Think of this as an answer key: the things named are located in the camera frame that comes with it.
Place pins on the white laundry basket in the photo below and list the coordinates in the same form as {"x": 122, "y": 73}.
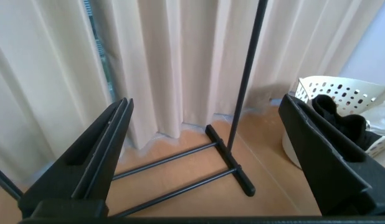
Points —
{"x": 335, "y": 90}

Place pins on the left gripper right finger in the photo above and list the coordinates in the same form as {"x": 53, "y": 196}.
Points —
{"x": 329, "y": 186}

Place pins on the window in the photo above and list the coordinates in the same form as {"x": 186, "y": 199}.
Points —
{"x": 100, "y": 51}

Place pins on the black shorts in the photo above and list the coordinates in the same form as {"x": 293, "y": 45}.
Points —
{"x": 351, "y": 127}

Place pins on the beige curtain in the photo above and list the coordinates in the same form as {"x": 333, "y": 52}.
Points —
{"x": 186, "y": 62}
{"x": 40, "y": 77}

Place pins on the white garment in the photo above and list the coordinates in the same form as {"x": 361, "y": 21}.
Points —
{"x": 379, "y": 121}

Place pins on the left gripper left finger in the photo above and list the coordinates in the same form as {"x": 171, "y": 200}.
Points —
{"x": 55, "y": 189}

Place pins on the black clothes rack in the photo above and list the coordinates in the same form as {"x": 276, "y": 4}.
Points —
{"x": 248, "y": 68}

